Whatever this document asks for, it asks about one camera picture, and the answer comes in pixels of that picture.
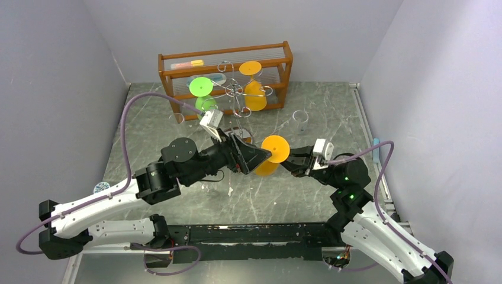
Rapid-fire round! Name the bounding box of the yellow plastic wine glass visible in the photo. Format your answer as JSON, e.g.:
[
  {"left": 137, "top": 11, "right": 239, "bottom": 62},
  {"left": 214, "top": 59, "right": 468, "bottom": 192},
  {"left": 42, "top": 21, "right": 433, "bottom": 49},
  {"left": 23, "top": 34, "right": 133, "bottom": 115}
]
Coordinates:
[{"left": 239, "top": 61, "right": 267, "bottom": 111}]

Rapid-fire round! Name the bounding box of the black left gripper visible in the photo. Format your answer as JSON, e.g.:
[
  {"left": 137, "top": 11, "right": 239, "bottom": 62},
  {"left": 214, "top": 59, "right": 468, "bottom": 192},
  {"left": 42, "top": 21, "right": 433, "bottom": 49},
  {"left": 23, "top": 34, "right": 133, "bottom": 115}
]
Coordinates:
[{"left": 184, "top": 128, "right": 272, "bottom": 187}]

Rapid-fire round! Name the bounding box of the green plastic wine glass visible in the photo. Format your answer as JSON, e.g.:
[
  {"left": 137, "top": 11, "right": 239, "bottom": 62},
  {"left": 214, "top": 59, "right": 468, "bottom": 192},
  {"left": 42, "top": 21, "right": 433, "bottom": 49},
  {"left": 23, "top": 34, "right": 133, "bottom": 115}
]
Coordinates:
[{"left": 189, "top": 77, "right": 217, "bottom": 112}]

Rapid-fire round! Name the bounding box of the orange plastic cup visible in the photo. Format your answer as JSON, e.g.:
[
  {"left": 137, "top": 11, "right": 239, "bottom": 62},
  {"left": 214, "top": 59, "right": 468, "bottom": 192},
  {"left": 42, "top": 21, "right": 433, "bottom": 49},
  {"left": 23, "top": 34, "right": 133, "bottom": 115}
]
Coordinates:
[{"left": 254, "top": 135, "right": 291, "bottom": 177}]

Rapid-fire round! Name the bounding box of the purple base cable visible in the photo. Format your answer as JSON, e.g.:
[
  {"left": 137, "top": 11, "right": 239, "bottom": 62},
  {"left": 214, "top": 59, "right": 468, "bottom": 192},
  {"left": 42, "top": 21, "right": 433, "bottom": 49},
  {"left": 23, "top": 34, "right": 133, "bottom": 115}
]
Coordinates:
[{"left": 130, "top": 242, "right": 201, "bottom": 277}]

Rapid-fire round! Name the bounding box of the wooden shelf rack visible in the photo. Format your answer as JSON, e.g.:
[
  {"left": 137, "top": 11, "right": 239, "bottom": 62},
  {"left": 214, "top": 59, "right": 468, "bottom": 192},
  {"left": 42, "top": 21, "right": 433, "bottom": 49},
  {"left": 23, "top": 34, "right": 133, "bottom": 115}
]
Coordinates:
[{"left": 157, "top": 41, "right": 294, "bottom": 120}]

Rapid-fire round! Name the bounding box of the light blue pen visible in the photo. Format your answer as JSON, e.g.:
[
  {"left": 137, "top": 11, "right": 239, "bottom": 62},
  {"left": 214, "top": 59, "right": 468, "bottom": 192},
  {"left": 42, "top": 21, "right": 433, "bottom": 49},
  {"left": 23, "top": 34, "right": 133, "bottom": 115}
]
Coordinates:
[{"left": 372, "top": 138, "right": 380, "bottom": 164}]

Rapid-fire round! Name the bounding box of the pink yellow marker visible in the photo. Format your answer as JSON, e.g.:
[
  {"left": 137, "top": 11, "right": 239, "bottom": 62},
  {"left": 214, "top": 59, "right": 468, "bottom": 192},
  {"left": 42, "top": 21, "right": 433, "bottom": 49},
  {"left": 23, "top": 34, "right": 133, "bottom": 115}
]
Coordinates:
[{"left": 170, "top": 60, "right": 204, "bottom": 70}]

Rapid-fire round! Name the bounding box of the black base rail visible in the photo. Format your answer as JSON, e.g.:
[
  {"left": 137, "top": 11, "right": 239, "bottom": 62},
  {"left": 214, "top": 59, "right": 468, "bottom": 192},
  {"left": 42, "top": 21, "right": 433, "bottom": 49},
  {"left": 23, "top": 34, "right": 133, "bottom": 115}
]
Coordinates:
[{"left": 144, "top": 222, "right": 345, "bottom": 264}]

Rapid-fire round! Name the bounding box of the clear wine glass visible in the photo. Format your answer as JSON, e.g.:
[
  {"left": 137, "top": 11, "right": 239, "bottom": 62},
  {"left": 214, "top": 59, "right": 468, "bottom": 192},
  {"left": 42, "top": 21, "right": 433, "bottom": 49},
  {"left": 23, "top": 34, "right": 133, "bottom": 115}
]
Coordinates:
[{"left": 201, "top": 182, "right": 220, "bottom": 196}]

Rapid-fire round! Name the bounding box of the chrome wine glass rack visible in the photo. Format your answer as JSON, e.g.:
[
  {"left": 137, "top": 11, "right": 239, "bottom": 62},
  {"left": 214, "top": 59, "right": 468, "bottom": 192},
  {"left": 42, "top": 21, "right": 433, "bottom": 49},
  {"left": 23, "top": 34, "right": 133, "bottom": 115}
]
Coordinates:
[{"left": 217, "top": 61, "right": 273, "bottom": 142}]

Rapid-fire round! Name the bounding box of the clear glass right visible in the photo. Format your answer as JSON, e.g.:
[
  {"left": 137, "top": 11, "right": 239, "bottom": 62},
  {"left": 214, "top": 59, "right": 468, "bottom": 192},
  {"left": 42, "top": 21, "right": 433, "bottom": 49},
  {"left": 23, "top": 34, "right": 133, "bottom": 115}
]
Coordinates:
[{"left": 292, "top": 109, "right": 309, "bottom": 134}]

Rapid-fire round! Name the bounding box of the blue packaged item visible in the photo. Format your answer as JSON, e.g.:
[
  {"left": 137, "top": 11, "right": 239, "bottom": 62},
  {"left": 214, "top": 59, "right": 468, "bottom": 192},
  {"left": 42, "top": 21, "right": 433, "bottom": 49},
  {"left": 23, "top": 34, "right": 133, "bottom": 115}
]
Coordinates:
[{"left": 186, "top": 73, "right": 227, "bottom": 88}]

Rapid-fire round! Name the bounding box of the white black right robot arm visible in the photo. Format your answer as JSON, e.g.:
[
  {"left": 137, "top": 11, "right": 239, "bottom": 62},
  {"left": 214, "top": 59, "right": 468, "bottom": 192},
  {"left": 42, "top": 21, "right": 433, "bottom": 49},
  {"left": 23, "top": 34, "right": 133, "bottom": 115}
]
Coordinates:
[{"left": 281, "top": 146, "right": 454, "bottom": 283}]

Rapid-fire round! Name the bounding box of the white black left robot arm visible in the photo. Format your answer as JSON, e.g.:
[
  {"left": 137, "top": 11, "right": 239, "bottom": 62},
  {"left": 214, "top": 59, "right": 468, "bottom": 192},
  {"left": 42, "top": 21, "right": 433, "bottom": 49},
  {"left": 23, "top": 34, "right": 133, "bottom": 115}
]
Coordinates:
[{"left": 38, "top": 135, "right": 272, "bottom": 260}]

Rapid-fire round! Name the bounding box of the blue white patterned can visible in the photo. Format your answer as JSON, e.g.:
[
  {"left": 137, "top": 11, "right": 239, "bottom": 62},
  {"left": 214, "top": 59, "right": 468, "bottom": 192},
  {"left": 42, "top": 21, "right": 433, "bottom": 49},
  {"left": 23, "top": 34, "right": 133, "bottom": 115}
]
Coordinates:
[{"left": 93, "top": 182, "right": 111, "bottom": 194}]

